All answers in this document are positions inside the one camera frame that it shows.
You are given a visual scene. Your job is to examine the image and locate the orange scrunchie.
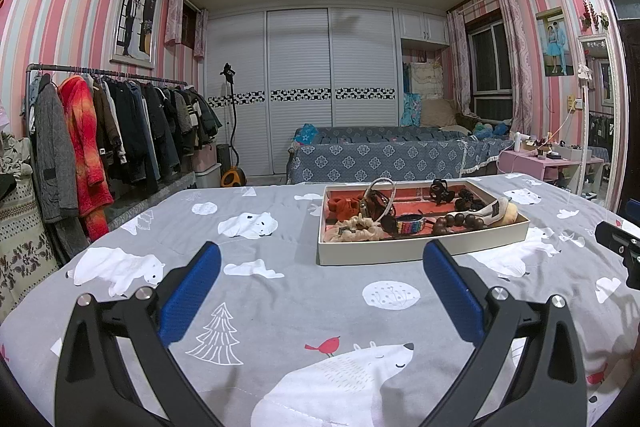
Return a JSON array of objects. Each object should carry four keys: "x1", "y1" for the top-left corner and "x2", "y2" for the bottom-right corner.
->
[{"x1": 326, "y1": 196, "x2": 367, "y2": 224}]

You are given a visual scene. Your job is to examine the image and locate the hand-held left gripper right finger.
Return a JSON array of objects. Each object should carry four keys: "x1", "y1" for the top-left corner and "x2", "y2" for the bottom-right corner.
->
[{"x1": 422, "y1": 238, "x2": 588, "y2": 427}]

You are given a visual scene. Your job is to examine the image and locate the beige tray with red lining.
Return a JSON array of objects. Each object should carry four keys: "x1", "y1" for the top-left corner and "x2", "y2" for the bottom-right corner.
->
[{"x1": 317, "y1": 179, "x2": 531, "y2": 267}]

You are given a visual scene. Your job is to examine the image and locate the pink shelf unit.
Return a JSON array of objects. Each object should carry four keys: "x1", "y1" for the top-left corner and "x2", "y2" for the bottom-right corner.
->
[{"x1": 500, "y1": 149, "x2": 606, "y2": 195}]

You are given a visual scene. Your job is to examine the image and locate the black hair clip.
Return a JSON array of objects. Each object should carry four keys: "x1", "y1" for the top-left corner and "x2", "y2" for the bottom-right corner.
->
[{"x1": 430, "y1": 179, "x2": 457, "y2": 204}]

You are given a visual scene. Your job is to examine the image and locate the bed with blue patterned cover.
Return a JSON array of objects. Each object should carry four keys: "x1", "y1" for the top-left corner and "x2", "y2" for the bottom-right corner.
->
[{"x1": 287, "y1": 124, "x2": 511, "y2": 185}]

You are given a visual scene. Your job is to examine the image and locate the beige pillow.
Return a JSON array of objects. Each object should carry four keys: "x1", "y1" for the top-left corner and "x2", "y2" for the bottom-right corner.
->
[{"x1": 420, "y1": 98, "x2": 458, "y2": 128}]

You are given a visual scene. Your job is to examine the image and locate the pink patterned curtain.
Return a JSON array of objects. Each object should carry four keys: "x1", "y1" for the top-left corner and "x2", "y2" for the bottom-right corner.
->
[
  {"x1": 446, "y1": 9, "x2": 471, "y2": 118},
  {"x1": 495, "y1": 0, "x2": 536, "y2": 135}
]

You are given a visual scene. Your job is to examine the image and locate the wooden bead bracelet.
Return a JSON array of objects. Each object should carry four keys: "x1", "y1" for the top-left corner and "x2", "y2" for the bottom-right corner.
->
[{"x1": 431, "y1": 212, "x2": 487, "y2": 236}]

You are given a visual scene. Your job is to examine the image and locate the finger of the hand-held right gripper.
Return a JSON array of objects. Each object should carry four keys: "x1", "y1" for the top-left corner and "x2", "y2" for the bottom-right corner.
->
[{"x1": 595, "y1": 219, "x2": 640, "y2": 292}]

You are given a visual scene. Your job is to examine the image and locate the floral patterned cloth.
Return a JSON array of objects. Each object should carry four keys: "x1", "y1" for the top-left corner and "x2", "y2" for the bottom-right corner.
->
[{"x1": 0, "y1": 179, "x2": 61, "y2": 323}]

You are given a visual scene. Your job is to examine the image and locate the grey storage box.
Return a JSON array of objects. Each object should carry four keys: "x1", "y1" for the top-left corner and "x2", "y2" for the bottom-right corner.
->
[{"x1": 194, "y1": 163, "x2": 222, "y2": 189}]

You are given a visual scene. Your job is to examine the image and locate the white wardrobe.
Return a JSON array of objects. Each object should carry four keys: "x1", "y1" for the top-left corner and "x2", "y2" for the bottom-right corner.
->
[{"x1": 205, "y1": 7, "x2": 451, "y2": 180}]

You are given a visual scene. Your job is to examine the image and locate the metal clothes rack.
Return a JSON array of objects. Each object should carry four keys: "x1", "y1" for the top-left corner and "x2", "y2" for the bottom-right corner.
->
[{"x1": 27, "y1": 63, "x2": 190, "y2": 148}]

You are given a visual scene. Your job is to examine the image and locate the small pink curtain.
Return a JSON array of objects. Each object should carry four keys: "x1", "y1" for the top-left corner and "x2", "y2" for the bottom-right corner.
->
[{"x1": 165, "y1": 0, "x2": 185, "y2": 45}]

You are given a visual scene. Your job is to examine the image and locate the blue hanging cloth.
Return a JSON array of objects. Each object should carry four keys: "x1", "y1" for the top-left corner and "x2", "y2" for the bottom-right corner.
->
[{"x1": 402, "y1": 62, "x2": 423, "y2": 126}]

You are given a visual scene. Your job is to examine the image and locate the yellow plush hair clip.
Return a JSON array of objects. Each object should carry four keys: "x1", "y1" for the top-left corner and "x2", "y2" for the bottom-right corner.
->
[{"x1": 452, "y1": 198, "x2": 519, "y2": 226}]

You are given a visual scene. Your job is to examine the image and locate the couple wall poster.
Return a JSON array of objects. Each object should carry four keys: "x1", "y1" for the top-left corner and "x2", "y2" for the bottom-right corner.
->
[{"x1": 536, "y1": 7, "x2": 573, "y2": 78}]

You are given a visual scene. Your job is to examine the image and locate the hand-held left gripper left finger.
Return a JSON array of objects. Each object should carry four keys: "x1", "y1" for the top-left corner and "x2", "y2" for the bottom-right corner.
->
[{"x1": 54, "y1": 241, "x2": 236, "y2": 427}]

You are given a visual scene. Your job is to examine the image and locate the framed wedding wall poster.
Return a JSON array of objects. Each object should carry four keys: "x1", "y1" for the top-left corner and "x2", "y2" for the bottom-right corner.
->
[{"x1": 111, "y1": 0, "x2": 163, "y2": 70}]

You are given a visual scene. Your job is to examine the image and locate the beige furry scrunchie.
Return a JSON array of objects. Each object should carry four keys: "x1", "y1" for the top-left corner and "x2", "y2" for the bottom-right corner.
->
[{"x1": 326, "y1": 216, "x2": 387, "y2": 242}]

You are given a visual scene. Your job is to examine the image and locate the pink storage box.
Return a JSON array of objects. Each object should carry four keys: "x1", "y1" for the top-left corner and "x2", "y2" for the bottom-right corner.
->
[{"x1": 192, "y1": 144, "x2": 218, "y2": 175}]

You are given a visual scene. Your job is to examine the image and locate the beige headband hoop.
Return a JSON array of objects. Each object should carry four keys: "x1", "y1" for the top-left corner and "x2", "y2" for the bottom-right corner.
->
[{"x1": 361, "y1": 178, "x2": 427, "y2": 238}]

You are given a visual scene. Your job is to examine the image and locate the grey polar bear blanket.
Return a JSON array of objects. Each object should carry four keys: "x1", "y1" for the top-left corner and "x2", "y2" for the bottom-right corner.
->
[{"x1": 0, "y1": 174, "x2": 640, "y2": 427}]

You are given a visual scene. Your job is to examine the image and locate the garment steamer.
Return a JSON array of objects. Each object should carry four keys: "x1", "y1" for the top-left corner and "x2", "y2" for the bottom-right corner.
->
[{"x1": 219, "y1": 63, "x2": 247, "y2": 188}]

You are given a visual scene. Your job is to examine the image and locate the row of hanging clothes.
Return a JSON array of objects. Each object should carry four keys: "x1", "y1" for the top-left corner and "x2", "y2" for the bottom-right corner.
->
[{"x1": 27, "y1": 74, "x2": 223, "y2": 238}]

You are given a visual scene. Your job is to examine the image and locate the blue cloth bundle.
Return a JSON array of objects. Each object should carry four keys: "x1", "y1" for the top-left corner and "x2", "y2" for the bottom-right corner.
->
[{"x1": 472, "y1": 122, "x2": 511, "y2": 140}]

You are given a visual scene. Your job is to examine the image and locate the red artificial flowers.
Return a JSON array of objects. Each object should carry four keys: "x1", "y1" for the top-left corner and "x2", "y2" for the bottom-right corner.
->
[{"x1": 580, "y1": 0, "x2": 611, "y2": 32}]

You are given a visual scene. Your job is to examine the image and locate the window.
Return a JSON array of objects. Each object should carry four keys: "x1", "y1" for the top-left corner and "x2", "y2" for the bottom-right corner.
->
[{"x1": 467, "y1": 9, "x2": 516, "y2": 122}]

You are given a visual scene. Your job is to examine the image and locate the pile of clothes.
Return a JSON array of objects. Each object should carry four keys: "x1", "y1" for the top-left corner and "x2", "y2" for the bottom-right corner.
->
[{"x1": 0, "y1": 127, "x2": 37, "y2": 198}]

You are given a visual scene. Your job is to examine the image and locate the white standing mirror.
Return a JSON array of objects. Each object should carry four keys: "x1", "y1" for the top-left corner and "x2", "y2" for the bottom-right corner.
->
[{"x1": 577, "y1": 36, "x2": 621, "y2": 210}]

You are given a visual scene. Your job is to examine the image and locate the blue plastic bag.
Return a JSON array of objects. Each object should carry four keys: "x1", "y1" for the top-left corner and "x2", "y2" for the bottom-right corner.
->
[{"x1": 294, "y1": 124, "x2": 320, "y2": 146}]

